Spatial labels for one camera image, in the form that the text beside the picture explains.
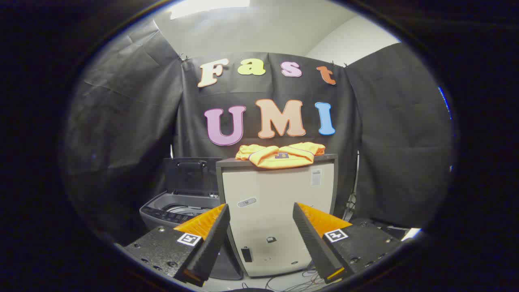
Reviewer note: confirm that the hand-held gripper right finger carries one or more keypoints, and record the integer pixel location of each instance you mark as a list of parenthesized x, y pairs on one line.
[(310, 239)]

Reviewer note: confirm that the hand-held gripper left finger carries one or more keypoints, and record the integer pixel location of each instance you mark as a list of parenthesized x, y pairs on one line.
[(215, 239)]

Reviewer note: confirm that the black backdrop cloth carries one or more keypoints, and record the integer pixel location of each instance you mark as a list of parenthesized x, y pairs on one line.
[(134, 121)]

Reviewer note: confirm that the white cabinet with grey top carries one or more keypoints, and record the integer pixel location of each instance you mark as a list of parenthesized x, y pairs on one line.
[(275, 190)]

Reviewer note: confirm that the grey washing machine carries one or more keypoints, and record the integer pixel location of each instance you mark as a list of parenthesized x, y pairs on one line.
[(162, 213)]

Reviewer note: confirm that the orange yellow shirt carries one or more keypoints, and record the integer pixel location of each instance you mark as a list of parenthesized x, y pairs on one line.
[(267, 160)]

